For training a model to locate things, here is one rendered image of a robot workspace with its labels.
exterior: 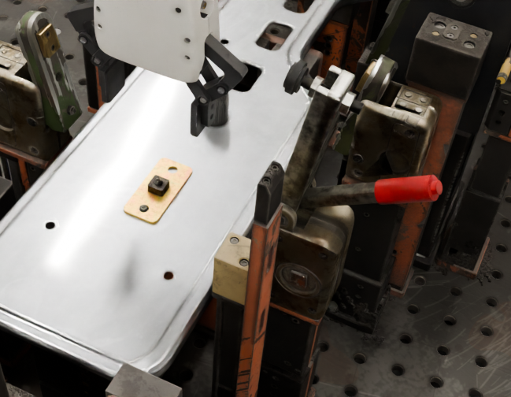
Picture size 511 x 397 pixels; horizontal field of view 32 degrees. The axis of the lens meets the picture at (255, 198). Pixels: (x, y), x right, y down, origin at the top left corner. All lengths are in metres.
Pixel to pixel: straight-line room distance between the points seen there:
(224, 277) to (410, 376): 0.44
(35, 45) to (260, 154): 0.26
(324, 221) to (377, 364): 0.37
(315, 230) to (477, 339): 0.45
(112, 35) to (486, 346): 0.68
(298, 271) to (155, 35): 0.27
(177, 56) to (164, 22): 0.03
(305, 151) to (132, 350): 0.23
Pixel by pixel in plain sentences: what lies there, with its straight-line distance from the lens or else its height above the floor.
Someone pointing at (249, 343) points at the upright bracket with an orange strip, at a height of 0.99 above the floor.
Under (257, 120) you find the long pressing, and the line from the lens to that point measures 0.98.
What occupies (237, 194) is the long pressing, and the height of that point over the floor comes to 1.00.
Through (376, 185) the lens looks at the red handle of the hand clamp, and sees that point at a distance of 0.76.
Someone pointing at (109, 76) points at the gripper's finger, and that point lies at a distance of 0.82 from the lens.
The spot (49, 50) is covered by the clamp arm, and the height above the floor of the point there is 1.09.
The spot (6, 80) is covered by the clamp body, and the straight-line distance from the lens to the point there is 0.98.
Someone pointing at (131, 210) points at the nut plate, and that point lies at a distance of 0.89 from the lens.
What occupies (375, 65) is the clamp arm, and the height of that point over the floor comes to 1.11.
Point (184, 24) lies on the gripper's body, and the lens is 0.72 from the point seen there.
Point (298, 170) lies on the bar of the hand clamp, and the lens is 0.77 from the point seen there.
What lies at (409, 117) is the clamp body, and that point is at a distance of 0.92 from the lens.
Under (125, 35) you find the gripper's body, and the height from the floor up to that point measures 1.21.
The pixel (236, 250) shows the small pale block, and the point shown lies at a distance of 0.78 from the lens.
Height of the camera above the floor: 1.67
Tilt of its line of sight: 48 degrees down
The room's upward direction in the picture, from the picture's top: 6 degrees clockwise
